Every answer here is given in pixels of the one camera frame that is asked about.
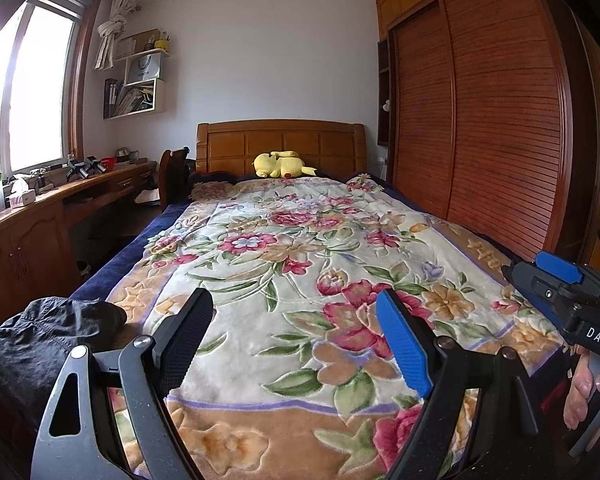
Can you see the person's right hand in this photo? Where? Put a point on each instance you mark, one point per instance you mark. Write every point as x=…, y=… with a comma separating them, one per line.
x=580, y=385

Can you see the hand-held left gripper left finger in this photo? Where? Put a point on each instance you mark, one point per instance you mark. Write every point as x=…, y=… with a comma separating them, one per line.
x=185, y=340

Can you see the wooden desk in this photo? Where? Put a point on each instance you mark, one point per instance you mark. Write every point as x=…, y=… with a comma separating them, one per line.
x=30, y=240

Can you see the black jacket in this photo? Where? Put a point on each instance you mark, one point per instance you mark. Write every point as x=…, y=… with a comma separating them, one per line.
x=40, y=325

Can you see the wooden louvred wardrobe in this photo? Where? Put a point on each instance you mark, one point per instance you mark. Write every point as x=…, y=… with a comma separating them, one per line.
x=480, y=110

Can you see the floral blanket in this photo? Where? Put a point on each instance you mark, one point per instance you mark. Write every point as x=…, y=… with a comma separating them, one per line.
x=290, y=240

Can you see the white tissue box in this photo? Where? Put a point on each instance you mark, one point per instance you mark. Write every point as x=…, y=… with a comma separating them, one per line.
x=21, y=195

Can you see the red bowl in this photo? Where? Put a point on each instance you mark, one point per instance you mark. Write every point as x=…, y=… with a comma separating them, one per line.
x=108, y=162

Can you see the black gripper devices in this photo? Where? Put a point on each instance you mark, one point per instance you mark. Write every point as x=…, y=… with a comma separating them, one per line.
x=85, y=169

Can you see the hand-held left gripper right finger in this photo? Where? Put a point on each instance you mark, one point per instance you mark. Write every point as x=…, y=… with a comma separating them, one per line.
x=405, y=345

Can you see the white round wall knob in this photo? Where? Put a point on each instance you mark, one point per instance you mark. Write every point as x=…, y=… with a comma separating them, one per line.
x=387, y=105

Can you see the wooden chair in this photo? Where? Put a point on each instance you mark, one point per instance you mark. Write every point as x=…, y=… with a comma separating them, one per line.
x=172, y=175

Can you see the tied beige curtain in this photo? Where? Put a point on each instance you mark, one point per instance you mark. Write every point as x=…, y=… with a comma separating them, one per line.
x=111, y=35

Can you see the brown cardboard box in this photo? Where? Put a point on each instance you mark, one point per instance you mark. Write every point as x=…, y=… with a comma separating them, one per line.
x=135, y=44

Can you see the white wall shelf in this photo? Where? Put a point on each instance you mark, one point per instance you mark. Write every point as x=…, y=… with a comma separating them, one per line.
x=150, y=102

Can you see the yellow shelf ornament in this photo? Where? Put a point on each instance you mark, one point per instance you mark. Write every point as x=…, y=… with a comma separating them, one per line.
x=163, y=43

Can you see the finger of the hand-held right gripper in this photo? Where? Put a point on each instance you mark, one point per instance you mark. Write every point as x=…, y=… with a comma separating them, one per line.
x=535, y=285
x=560, y=266

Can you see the white paper bag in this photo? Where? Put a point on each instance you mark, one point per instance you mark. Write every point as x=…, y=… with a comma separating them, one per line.
x=142, y=70

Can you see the window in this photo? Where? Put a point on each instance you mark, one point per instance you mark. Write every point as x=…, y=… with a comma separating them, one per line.
x=40, y=90

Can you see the dark pillow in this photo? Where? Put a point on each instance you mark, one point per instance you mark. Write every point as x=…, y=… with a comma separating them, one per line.
x=212, y=178

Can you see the yellow plush toy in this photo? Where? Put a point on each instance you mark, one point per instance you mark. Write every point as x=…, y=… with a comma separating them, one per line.
x=280, y=165

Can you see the wooden bed headboard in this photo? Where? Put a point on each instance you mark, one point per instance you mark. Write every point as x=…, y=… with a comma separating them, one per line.
x=230, y=142

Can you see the white paper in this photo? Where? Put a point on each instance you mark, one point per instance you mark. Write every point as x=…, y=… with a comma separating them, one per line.
x=147, y=196

